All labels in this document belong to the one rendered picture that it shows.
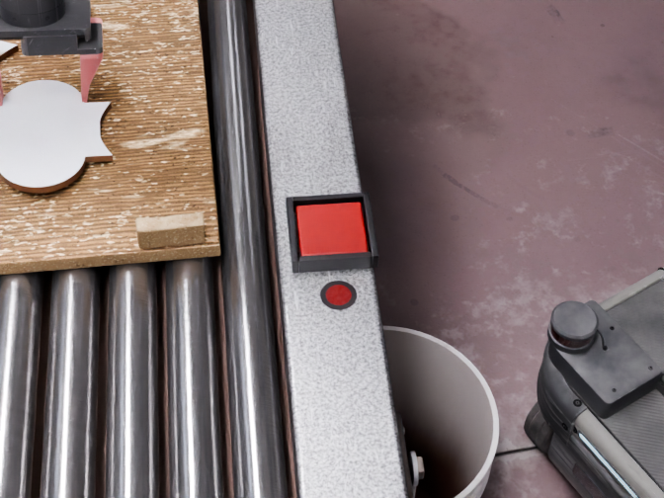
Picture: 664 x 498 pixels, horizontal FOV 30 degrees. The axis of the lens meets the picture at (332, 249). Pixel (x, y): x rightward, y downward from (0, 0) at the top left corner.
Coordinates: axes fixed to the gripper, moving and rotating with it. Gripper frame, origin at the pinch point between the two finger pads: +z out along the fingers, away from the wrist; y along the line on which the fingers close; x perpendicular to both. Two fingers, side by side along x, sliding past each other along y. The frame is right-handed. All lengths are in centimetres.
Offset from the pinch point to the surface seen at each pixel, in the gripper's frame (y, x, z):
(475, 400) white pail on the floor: 53, 9, 58
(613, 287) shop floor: 92, 54, 81
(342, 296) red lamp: 25.4, -24.2, 6.0
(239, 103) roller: 18.8, 0.1, 1.7
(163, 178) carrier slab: 10.8, -10.6, 2.4
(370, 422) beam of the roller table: 25.8, -36.7, 8.2
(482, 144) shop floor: 77, 92, 75
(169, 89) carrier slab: 12.0, 0.8, 0.2
